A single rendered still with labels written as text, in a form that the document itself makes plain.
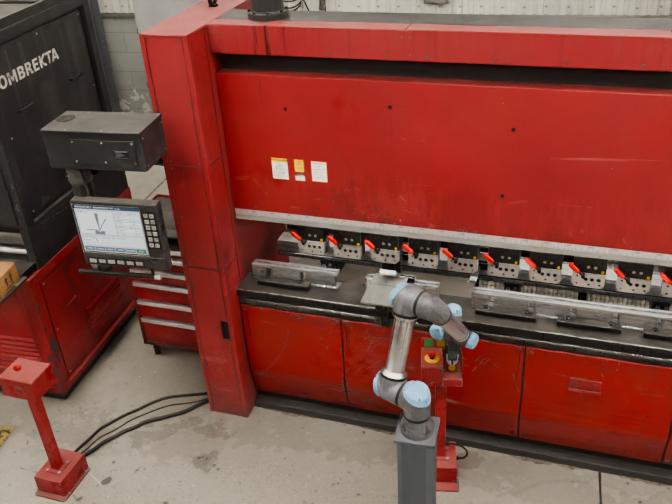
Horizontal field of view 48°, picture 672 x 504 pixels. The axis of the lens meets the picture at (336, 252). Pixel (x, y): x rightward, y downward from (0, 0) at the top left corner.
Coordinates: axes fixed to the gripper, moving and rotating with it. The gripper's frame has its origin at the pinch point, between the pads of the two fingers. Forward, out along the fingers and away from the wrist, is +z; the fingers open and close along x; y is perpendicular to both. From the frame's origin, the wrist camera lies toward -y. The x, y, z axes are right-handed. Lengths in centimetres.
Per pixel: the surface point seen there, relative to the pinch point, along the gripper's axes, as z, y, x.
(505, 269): -37, 30, -26
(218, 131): -98, 62, 115
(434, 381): 4.8, -6.6, 8.6
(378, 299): -23.8, 21.6, 36.3
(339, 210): -59, 50, 56
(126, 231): -69, 17, 155
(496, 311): -14.1, 24.3, -22.8
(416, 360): 19.5, 23.2, 17.3
